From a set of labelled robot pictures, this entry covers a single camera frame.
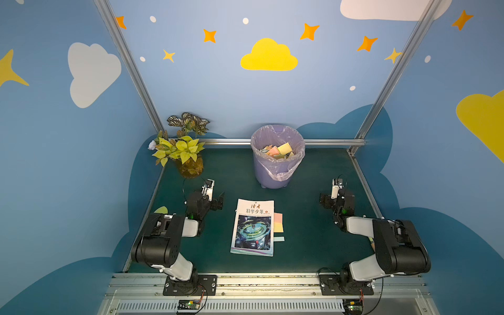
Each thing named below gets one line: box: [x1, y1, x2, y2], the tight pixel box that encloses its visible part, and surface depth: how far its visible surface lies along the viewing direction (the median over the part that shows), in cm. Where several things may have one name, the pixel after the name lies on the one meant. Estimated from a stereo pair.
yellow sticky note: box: [273, 222, 285, 233], surface depth 91 cm
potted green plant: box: [147, 112, 210, 180], surface depth 92 cm
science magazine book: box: [229, 198, 275, 257], surface depth 90 cm
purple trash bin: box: [250, 124, 306, 189], surface depth 94 cm
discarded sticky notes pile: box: [259, 142, 294, 160], surface depth 103 cm
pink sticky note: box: [273, 212, 283, 224], surface depth 94 cm
